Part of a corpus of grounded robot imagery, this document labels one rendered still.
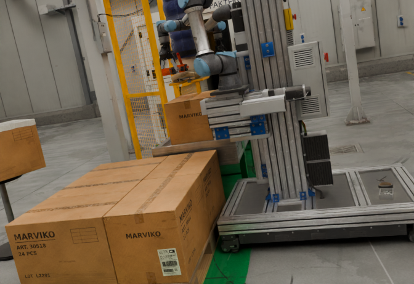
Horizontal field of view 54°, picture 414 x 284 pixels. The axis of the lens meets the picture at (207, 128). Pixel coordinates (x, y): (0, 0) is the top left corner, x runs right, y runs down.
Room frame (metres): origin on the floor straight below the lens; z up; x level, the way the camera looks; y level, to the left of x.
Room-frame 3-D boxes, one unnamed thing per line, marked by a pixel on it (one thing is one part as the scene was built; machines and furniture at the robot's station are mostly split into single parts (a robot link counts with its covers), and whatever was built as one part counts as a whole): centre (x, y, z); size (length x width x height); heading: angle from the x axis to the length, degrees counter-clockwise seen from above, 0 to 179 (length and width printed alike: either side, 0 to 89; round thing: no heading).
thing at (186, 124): (3.52, 0.05, 0.75); 0.60 x 0.40 x 0.40; 168
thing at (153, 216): (2.63, 0.58, 0.34); 1.20 x 1.00 x 0.40; 167
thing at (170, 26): (2.88, 0.12, 1.50); 0.11 x 0.11 x 0.08; 29
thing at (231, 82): (2.56, -0.19, 1.09); 0.15 x 0.15 x 0.10
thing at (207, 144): (3.19, 0.13, 0.58); 0.70 x 0.03 x 0.06; 77
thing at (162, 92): (4.34, 0.60, 1.05); 0.87 x 0.10 x 2.10; 39
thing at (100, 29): (4.13, 0.85, 1.62); 0.20 x 0.05 x 0.30; 167
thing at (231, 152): (3.19, 0.13, 0.47); 0.70 x 0.03 x 0.15; 77
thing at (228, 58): (2.55, -0.18, 1.20); 0.13 x 0.12 x 0.14; 119
